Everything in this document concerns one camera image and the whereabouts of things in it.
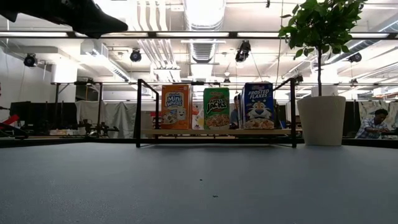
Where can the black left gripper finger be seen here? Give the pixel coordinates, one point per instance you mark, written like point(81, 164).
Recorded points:
point(96, 21)

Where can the green Apple Jacks cereal box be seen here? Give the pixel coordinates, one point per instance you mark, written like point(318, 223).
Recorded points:
point(216, 109)

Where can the black background robot arm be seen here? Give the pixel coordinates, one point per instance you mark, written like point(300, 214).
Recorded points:
point(93, 127)

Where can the gray draped cloth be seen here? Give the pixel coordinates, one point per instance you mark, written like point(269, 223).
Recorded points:
point(118, 115)

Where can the black monitor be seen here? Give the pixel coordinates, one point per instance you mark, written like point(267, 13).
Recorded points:
point(37, 113)
point(281, 116)

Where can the red angled bar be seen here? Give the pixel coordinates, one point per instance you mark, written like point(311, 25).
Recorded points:
point(9, 119)

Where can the black curved tube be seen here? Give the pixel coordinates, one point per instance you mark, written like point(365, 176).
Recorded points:
point(17, 130)

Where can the person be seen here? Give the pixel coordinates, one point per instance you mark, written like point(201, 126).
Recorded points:
point(234, 119)
point(371, 127)

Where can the blue table mat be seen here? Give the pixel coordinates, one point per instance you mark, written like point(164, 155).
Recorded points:
point(199, 186)

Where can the green leafy plant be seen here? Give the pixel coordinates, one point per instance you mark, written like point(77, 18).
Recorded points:
point(320, 25)

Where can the white plant pot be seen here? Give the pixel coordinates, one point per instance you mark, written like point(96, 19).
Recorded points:
point(321, 121)

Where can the black metal background frame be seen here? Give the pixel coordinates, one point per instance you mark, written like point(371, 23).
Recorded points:
point(99, 102)

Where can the silver ceiling air duct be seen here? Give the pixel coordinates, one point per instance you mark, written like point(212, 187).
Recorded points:
point(203, 18)

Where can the black metal table frame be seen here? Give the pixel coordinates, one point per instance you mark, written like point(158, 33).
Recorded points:
point(62, 142)

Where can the wooden shelf black metal frame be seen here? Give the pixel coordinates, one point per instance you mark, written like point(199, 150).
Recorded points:
point(186, 132)

